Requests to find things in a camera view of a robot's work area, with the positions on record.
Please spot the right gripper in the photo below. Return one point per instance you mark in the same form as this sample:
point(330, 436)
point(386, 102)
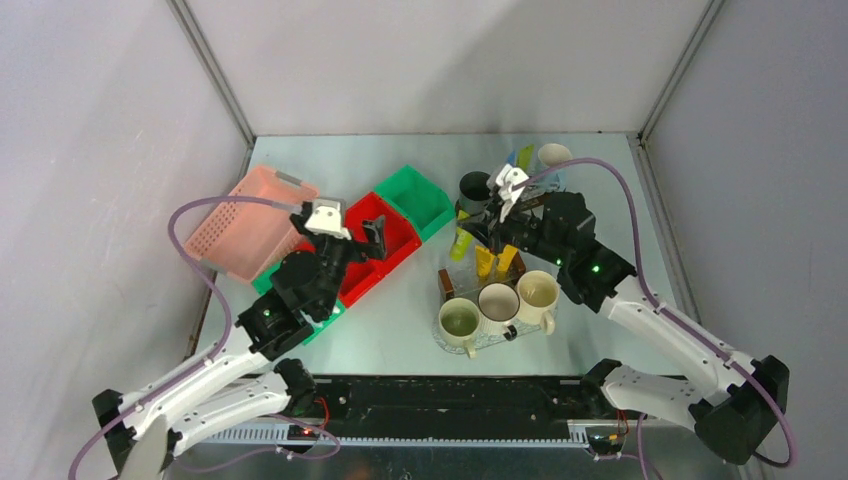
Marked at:
point(491, 233)

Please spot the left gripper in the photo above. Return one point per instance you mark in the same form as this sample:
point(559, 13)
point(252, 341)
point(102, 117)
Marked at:
point(361, 251)

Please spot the red plastic bin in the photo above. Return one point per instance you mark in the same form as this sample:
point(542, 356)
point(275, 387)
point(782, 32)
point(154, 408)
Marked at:
point(397, 232)

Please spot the light blue mug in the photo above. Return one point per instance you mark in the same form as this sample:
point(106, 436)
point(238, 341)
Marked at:
point(548, 156)

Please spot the black mug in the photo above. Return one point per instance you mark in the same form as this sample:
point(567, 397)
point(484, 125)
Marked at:
point(474, 193)

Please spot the cream mug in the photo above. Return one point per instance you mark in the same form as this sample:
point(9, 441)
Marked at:
point(539, 294)

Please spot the clear holder with brown ends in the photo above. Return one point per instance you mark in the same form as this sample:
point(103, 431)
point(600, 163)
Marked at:
point(460, 279)

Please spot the white ribbed mug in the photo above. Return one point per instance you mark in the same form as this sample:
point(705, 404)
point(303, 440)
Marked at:
point(499, 305)

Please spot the green mug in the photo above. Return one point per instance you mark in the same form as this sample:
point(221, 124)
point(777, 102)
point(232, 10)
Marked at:
point(459, 323)

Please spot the clear textured oval tray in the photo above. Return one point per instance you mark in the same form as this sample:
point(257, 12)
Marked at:
point(483, 341)

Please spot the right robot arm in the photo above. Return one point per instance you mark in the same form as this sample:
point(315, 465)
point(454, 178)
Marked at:
point(662, 318)

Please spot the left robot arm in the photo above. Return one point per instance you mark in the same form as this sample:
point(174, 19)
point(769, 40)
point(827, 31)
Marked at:
point(247, 373)

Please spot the green bin at back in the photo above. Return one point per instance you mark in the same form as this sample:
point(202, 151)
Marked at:
point(420, 201)

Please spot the green bin with toothbrushes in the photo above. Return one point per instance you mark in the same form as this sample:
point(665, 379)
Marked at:
point(263, 284)

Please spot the pink perforated basket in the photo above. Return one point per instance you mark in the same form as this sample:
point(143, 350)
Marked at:
point(243, 240)

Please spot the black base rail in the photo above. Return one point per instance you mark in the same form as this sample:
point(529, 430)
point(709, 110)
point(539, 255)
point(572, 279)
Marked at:
point(412, 408)

